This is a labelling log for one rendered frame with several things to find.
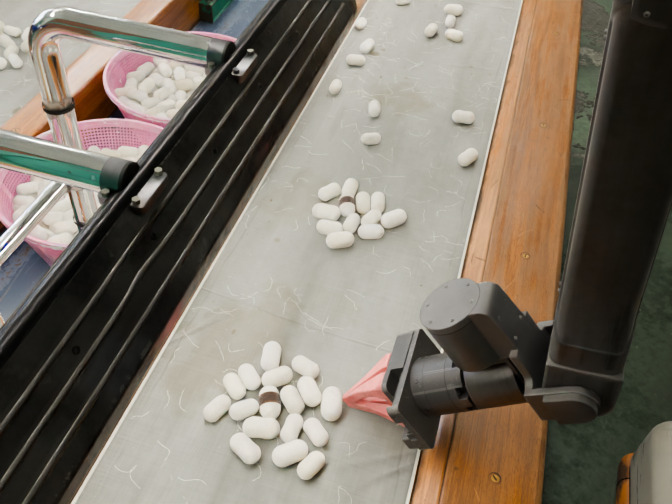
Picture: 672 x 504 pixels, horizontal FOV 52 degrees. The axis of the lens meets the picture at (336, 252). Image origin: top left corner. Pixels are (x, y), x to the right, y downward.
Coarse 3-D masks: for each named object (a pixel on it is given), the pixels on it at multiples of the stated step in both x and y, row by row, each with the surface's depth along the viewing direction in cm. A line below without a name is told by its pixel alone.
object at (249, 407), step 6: (240, 402) 71; (246, 402) 71; (252, 402) 71; (234, 408) 71; (240, 408) 71; (246, 408) 71; (252, 408) 71; (258, 408) 72; (234, 414) 70; (240, 414) 71; (246, 414) 71; (252, 414) 71
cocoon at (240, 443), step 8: (232, 440) 68; (240, 440) 68; (248, 440) 68; (232, 448) 68; (240, 448) 68; (248, 448) 67; (256, 448) 68; (240, 456) 68; (248, 456) 67; (256, 456) 67
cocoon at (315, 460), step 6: (312, 456) 67; (318, 456) 67; (306, 462) 67; (312, 462) 67; (318, 462) 67; (324, 462) 68; (300, 468) 67; (306, 468) 66; (312, 468) 67; (318, 468) 67; (300, 474) 67; (306, 474) 66; (312, 474) 67
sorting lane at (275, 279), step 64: (384, 0) 140; (448, 0) 142; (512, 0) 144; (384, 64) 123; (448, 64) 124; (320, 128) 108; (384, 128) 109; (448, 128) 111; (256, 192) 96; (384, 192) 99; (448, 192) 99; (256, 256) 88; (320, 256) 89; (384, 256) 90; (448, 256) 90; (192, 320) 80; (256, 320) 81; (320, 320) 82; (384, 320) 82; (192, 384) 74; (320, 384) 75; (128, 448) 69; (192, 448) 69; (320, 448) 70; (384, 448) 70
